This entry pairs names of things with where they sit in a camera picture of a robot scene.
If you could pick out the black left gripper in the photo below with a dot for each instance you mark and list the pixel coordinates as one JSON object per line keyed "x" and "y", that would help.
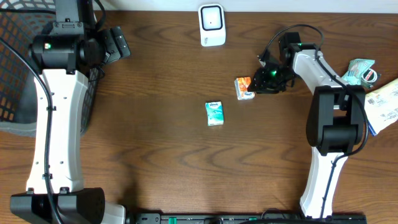
{"x": 115, "y": 45}

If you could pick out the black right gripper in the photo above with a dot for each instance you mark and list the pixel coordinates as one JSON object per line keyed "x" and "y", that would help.
{"x": 262, "y": 83}

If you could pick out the small orange carton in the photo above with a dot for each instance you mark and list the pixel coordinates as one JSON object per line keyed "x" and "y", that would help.
{"x": 241, "y": 85}

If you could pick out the light blue tissue pack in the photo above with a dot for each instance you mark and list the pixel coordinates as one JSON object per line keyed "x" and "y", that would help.
{"x": 214, "y": 112}

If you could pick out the teal snack packet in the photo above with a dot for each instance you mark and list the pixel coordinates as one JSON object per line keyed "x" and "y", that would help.
{"x": 356, "y": 69}

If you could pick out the large yellow snack bag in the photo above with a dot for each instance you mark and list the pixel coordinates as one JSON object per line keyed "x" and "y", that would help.
{"x": 381, "y": 107}

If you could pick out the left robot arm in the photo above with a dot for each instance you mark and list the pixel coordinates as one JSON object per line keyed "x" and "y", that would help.
{"x": 61, "y": 62}

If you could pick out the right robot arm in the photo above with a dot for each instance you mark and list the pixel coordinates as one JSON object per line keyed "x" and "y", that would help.
{"x": 337, "y": 125}

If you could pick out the grey plastic mesh basket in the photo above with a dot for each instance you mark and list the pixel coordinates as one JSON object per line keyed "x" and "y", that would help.
{"x": 21, "y": 21}

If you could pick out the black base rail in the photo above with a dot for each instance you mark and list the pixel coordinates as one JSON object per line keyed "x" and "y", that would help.
{"x": 268, "y": 217}

